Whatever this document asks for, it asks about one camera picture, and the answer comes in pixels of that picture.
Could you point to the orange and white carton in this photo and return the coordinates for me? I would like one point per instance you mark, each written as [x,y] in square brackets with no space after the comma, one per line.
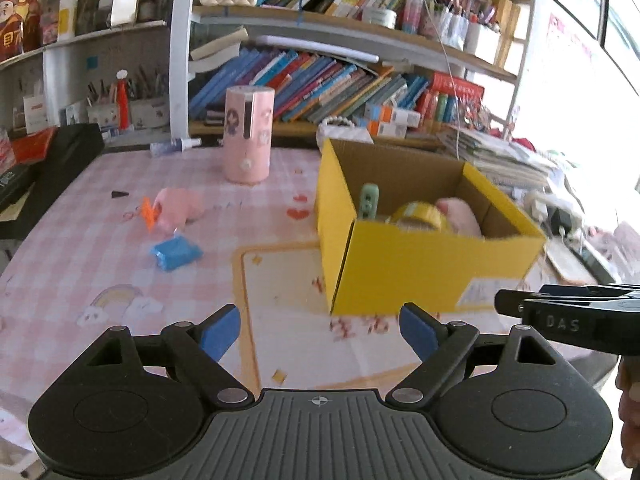
[392,114]
[390,130]

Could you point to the white and yellow bottle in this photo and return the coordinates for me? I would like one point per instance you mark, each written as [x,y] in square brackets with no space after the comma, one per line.
[68,19]

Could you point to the medium framed picture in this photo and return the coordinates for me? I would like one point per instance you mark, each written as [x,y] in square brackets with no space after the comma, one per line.
[622,5]

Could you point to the pencil cup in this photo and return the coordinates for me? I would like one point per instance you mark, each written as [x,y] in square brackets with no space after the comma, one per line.
[149,114]

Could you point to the white glue bottle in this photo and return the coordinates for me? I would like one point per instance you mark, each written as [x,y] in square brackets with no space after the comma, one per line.
[411,10]

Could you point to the pink wall poster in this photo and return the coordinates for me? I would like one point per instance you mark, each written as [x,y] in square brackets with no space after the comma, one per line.
[570,37]

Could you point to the small spray bottle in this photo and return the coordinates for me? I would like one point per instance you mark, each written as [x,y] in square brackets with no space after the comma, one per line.
[172,147]

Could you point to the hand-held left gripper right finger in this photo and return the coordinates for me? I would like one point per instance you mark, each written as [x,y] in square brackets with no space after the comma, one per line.
[417,332]

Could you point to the red tassel ornament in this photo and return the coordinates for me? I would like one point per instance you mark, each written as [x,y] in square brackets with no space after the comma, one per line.
[122,102]

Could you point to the stack of papers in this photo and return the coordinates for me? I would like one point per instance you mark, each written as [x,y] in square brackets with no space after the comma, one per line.
[500,157]

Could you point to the white quilted handbag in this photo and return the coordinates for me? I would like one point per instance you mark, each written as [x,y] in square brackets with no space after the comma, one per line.
[345,132]

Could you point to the beige stacked books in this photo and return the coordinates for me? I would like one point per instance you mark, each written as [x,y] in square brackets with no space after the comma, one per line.
[217,52]

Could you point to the orange plastic clip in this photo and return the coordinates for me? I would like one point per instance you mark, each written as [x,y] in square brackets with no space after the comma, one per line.
[149,212]

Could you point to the pale pink pig plush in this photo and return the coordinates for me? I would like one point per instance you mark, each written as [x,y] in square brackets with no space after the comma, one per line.
[460,215]

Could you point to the rolled white paper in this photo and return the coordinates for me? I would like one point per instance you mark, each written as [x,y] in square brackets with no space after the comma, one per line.
[315,47]

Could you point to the mint green gadget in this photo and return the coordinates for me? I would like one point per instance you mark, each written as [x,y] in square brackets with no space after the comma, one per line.
[370,200]

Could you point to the red book box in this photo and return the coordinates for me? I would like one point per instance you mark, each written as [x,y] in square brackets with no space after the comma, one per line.
[455,95]

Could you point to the blue toy block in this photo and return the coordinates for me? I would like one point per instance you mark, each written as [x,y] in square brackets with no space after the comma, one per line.
[176,254]

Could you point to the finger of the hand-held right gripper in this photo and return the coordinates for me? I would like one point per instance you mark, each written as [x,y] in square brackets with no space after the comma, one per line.
[510,302]
[590,290]

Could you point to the yellow cardboard box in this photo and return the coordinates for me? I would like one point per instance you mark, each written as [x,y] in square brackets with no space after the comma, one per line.
[425,270]

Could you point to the black case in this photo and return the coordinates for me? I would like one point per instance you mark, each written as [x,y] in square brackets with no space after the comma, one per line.
[60,165]

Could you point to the red figurine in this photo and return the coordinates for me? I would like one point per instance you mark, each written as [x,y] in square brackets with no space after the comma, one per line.
[17,20]

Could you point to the red packet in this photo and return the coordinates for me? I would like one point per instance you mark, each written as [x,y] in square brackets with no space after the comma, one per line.
[32,145]

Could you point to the white pen holder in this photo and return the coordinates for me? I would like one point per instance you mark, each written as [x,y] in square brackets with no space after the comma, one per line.
[482,44]

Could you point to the pink cylindrical humidifier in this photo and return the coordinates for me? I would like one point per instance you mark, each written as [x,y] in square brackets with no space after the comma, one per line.
[248,135]

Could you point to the row of leaning books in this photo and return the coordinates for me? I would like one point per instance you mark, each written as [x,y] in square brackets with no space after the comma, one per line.
[310,87]

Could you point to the small pink pig plush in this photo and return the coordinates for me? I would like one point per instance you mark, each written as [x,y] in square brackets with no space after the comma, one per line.
[180,207]

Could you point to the pink checked tablecloth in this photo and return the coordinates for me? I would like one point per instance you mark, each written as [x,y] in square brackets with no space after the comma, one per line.
[100,260]

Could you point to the white bookshelf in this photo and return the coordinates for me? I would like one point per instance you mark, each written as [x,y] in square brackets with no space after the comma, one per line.
[179,60]

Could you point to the silver tape roll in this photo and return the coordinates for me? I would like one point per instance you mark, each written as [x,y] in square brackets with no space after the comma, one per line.
[379,18]

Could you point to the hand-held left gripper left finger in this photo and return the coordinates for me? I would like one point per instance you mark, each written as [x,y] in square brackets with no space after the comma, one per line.
[222,332]

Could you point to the person's right hand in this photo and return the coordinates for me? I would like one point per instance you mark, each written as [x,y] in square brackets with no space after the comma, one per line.
[631,410]

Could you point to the yellow tape roll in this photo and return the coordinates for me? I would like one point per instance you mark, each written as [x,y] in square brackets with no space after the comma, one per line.
[415,212]

